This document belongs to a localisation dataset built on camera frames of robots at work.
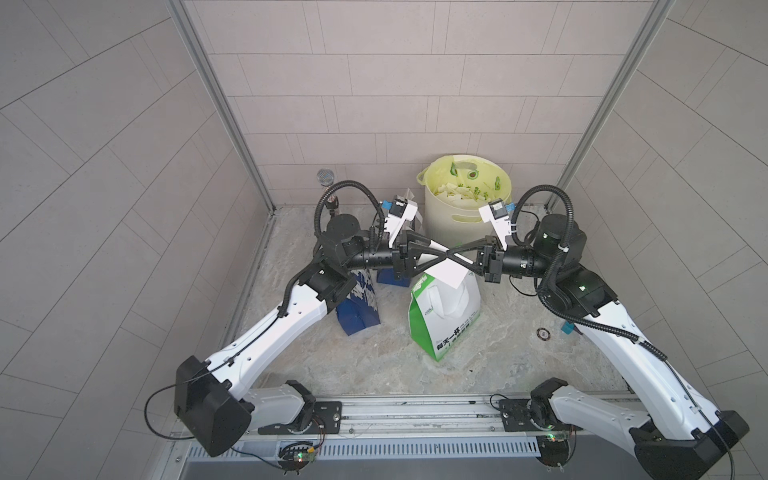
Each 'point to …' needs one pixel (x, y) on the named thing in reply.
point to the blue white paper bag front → (360, 310)
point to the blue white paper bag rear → (385, 276)
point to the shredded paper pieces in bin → (450, 192)
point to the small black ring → (539, 336)
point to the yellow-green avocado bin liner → (468, 180)
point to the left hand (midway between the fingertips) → (442, 259)
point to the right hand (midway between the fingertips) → (452, 262)
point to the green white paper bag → (439, 315)
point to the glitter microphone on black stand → (326, 177)
